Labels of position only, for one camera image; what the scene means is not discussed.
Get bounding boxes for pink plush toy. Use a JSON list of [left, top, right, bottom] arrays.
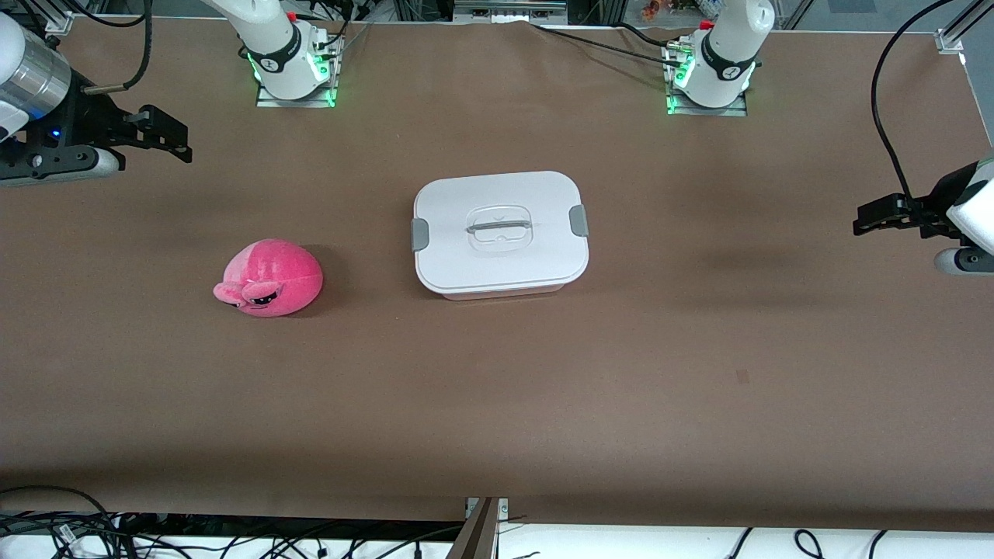
[[213, 238, 324, 318]]

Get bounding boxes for white box lid grey clips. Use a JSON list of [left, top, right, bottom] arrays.
[[411, 171, 589, 294]]

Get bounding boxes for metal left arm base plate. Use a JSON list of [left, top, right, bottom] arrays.
[[665, 43, 748, 117]]

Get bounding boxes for grey metal device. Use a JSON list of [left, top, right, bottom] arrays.
[[453, 0, 568, 24]]

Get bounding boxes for brown table mat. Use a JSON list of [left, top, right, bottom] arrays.
[[0, 16, 994, 523]]

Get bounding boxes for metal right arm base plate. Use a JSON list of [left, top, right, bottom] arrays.
[[256, 35, 337, 108]]

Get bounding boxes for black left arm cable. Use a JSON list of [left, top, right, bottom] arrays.
[[871, 0, 961, 204]]

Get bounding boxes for brown frame post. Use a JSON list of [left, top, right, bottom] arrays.
[[447, 497, 509, 559]]

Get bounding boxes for black cable loop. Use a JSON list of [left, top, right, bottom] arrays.
[[0, 485, 119, 559]]

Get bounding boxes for pink translucent plastic box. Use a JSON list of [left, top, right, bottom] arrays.
[[439, 281, 568, 301]]

